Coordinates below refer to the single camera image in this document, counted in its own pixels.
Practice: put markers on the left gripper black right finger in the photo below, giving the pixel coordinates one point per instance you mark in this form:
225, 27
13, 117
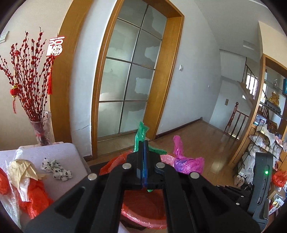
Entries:
192, 203

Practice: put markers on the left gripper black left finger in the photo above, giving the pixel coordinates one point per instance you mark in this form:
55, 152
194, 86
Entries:
95, 203

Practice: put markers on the magenta plastic bag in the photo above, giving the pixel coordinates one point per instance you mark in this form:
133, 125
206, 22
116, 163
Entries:
180, 162

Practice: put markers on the green plastic bag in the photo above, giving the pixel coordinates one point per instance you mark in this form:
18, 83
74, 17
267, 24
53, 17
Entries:
141, 134

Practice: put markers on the red trash bag liner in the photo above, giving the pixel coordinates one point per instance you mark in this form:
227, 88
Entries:
143, 203

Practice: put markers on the red bag near shelf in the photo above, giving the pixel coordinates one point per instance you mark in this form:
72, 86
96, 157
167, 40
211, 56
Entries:
279, 178

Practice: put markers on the red plastic bag on table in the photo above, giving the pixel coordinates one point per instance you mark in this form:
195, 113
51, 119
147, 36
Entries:
36, 199

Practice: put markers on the white table cloth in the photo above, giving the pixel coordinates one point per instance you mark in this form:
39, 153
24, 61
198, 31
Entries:
65, 153

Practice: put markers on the wooden stair railing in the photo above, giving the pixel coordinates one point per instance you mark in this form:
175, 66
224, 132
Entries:
236, 123

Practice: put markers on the beige crumpled paper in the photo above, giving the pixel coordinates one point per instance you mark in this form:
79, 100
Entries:
20, 172

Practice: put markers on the glass vase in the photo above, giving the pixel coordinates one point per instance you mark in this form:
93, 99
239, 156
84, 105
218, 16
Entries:
43, 130

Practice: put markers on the golden figurine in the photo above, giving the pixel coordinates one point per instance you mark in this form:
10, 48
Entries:
274, 99

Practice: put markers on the red lantern ornament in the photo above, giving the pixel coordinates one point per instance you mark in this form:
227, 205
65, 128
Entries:
14, 92

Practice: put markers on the frosted glass sliding door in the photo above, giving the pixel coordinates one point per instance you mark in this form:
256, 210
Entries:
129, 68

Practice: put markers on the red berry branches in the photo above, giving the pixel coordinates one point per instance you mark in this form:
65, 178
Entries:
30, 71

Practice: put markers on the red fu tassel ornament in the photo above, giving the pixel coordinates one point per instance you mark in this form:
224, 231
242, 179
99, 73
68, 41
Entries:
54, 49

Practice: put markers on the wooden door frame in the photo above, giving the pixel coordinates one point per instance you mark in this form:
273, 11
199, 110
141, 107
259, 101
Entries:
77, 72

